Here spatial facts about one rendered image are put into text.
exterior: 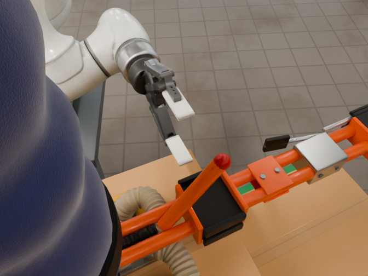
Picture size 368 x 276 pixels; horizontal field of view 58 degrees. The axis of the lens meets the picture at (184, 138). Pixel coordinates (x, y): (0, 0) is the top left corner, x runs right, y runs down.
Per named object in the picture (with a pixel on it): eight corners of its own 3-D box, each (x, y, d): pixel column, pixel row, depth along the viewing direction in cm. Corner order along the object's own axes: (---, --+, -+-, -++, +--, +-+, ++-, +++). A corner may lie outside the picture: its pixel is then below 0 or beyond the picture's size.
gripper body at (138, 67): (158, 50, 70) (177, 77, 65) (160, 80, 77) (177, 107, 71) (124, 59, 68) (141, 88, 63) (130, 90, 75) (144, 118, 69)
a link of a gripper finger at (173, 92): (170, 81, 60) (169, 69, 57) (182, 100, 57) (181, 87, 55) (161, 84, 59) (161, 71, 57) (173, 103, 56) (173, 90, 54)
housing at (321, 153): (309, 187, 58) (317, 173, 54) (286, 157, 62) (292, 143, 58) (340, 172, 60) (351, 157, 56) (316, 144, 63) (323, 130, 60)
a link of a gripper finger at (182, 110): (177, 89, 60) (177, 86, 59) (195, 116, 56) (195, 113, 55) (161, 94, 59) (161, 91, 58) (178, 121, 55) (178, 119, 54)
